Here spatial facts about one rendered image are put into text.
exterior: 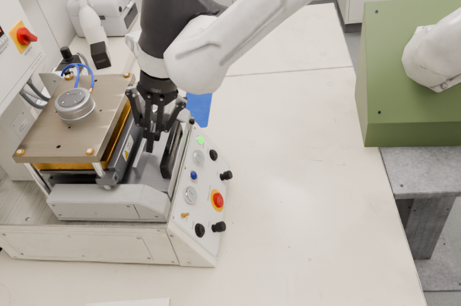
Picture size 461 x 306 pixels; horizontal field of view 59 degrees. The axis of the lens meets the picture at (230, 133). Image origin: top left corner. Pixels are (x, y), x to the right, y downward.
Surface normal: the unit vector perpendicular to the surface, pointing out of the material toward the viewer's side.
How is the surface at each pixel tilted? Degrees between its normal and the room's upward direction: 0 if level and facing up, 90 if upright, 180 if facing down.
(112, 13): 87
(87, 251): 90
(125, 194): 0
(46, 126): 0
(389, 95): 45
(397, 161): 0
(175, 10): 98
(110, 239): 90
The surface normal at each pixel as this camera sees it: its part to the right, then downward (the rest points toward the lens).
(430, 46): -0.93, 0.15
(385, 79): -0.15, -0.02
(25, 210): -0.12, -0.72
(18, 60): 0.99, -0.02
